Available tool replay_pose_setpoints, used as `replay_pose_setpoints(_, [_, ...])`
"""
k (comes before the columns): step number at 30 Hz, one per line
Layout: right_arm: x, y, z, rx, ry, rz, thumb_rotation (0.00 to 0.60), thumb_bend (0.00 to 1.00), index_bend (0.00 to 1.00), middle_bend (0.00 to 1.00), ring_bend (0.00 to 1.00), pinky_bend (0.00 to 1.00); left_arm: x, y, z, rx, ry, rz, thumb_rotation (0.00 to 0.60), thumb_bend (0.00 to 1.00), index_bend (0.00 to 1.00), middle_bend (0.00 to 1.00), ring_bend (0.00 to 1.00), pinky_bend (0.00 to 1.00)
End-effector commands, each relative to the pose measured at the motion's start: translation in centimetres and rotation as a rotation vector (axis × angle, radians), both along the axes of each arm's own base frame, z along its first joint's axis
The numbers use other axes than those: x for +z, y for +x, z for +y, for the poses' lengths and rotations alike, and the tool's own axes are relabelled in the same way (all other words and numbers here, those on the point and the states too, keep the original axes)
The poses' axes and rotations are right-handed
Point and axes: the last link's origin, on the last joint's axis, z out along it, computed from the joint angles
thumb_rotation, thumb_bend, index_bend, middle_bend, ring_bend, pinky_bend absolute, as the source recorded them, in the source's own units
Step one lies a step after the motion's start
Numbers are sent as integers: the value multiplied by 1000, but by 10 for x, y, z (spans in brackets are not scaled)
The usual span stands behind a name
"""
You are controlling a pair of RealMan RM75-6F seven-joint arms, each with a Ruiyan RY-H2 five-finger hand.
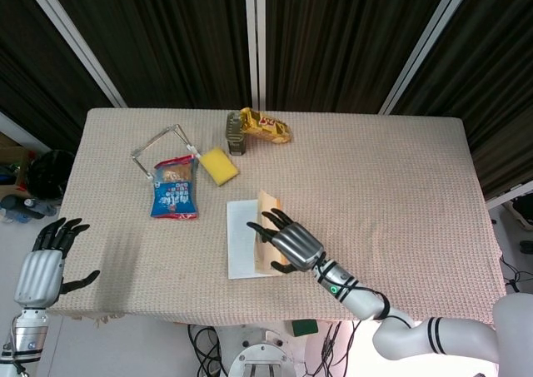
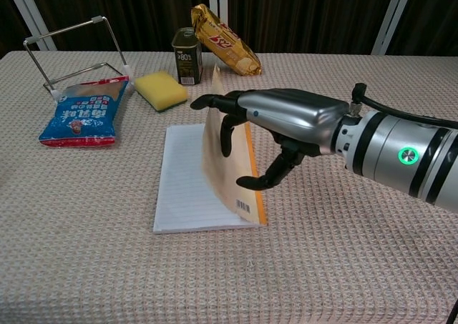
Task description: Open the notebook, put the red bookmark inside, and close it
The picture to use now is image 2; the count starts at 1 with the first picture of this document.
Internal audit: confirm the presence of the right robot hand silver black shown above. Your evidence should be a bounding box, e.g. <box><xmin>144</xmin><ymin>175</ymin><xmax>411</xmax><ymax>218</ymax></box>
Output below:
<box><xmin>189</xmin><ymin>88</ymin><xmax>354</xmax><ymax>192</ymax></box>

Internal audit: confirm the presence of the Lexicon notebook yellow white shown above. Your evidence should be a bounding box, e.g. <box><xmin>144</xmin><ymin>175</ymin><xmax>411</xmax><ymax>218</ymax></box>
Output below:
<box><xmin>152</xmin><ymin>63</ymin><xmax>269</xmax><ymax>235</ymax></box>

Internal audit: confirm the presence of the golden snack bag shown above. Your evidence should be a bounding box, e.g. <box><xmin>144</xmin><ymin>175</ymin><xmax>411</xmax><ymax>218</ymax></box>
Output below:
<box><xmin>190</xmin><ymin>4</ymin><xmax>263</xmax><ymax>77</ymax></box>

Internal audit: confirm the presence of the dark pleated curtain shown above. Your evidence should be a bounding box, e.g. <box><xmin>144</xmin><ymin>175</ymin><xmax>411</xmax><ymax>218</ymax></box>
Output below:
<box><xmin>0</xmin><ymin>0</ymin><xmax>458</xmax><ymax>57</ymax></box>

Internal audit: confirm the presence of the dark green tin can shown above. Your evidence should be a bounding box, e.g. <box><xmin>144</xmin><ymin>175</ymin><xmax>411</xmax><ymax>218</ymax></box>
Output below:
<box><xmin>170</xmin><ymin>27</ymin><xmax>204</xmax><ymax>86</ymax></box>

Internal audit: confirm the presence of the yellow sponge green base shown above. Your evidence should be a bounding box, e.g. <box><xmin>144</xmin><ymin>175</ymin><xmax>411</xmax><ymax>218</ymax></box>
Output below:
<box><xmin>134</xmin><ymin>70</ymin><xmax>189</xmax><ymax>113</ymax></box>

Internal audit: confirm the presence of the blue snack bag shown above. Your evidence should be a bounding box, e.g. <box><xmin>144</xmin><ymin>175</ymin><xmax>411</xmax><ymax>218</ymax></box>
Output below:
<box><xmin>38</xmin><ymin>75</ymin><xmax>130</xmax><ymax>149</ymax></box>

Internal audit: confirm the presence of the beige waffle tablecloth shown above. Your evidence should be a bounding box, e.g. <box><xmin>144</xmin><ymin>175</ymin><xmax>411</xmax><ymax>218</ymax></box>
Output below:
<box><xmin>0</xmin><ymin>50</ymin><xmax>458</xmax><ymax>324</ymax></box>

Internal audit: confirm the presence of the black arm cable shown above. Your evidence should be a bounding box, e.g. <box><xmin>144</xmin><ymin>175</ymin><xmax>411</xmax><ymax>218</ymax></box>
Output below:
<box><xmin>351</xmin><ymin>83</ymin><xmax>458</xmax><ymax>129</ymax></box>

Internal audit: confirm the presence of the white frame post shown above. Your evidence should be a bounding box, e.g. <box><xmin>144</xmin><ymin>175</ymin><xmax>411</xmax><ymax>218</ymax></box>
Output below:
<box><xmin>208</xmin><ymin>0</ymin><xmax>229</xmax><ymax>53</ymax></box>
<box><xmin>371</xmin><ymin>0</ymin><xmax>418</xmax><ymax>56</ymax></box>
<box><xmin>3</xmin><ymin>0</ymin><xmax>57</xmax><ymax>51</ymax></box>

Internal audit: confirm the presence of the metal wire stand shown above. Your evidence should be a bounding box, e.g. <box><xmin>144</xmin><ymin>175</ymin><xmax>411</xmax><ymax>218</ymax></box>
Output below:
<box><xmin>23</xmin><ymin>15</ymin><xmax>134</xmax><ymax>99</ymax></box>

